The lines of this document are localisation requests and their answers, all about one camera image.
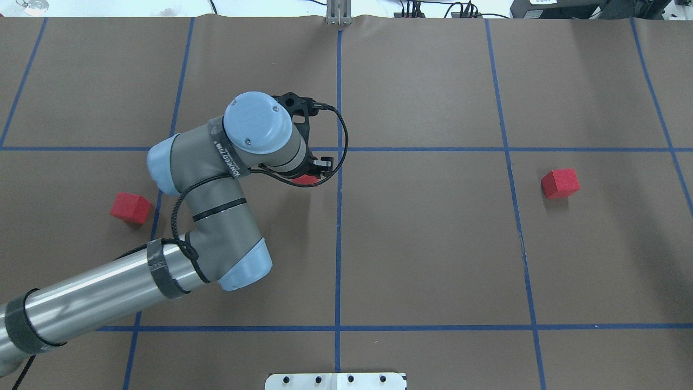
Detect white pedestal base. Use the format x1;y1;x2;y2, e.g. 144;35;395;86
264;372;408;389

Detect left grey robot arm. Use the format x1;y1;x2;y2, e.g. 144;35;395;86
2;92;349;376

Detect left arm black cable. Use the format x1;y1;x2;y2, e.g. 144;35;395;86
11;103;347;390

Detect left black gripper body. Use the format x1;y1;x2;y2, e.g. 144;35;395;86
271;138;320;180

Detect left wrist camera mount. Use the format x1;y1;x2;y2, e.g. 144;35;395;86
272;92;319;143

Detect aluminium frame post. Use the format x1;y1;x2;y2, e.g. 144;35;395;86
324;0;353;25

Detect red block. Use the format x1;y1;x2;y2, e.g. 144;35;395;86
109;192;153;225
540;168;581;199

